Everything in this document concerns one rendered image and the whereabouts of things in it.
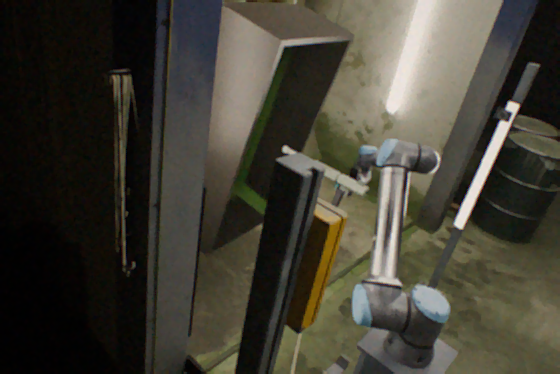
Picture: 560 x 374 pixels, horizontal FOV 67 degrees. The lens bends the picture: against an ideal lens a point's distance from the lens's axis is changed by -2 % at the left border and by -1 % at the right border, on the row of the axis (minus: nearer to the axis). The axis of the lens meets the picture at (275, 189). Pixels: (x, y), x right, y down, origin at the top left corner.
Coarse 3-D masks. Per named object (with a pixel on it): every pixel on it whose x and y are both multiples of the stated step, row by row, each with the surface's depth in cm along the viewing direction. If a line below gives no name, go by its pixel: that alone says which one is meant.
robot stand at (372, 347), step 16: (368, 336) 171; (384, 336) 172; (368, 352) 163; (384, 352) 165; (448, 352) 170; (368, 368) 167; (384, 368) 160; (400, 368) 159; (432, 368) 162; (448, 368) 165
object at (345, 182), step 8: (288, 152) 218; (328, 168) 208; (328, 176) 208; (336, 176) 205; (344, 176) 205; (344, 184) 204; (352, 184) 202; (360, 184) 202; (336, 192) 208; (360, 192) 200; (336, 200) 209
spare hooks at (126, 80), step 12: (108, 72) 92; (120, 72) 94; (132, 72) 96; (132, 84) 96; (132, 96) 98; (120, 120) 98; (120, 132) 99; (120, 144) 100; (120, 156) 102; (120, 168) 103; (120, 180) 105; (120, 192) 110; (132, 264) 115
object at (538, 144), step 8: (512, 136) 375; (520, 136) 381; (528, 136) 385; (536, 136) 386; (528, 144) 364; (536, 144) 368; (544, 144) 373; (552, 144) 377; (544, 152) 352; (552, 152) 356
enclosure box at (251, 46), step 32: (224, 32) 171; (256, 32) 162; (288, 32) 167; (320, 32) 183; (224, 64) 176; (256, 64) 167; (288, 64) 228; (320, 64) 217; (224, 96) 182; (256, 96) 172; (288, 96) 235; (320, 96) 223; (224, 128) 188; (256, 128) 255; (288, 128) 241; (224, 160) 194; (256, 160) 263; (224, 192) 201; (256, 192) 272; (224, 224) 248; (256, 224) 256
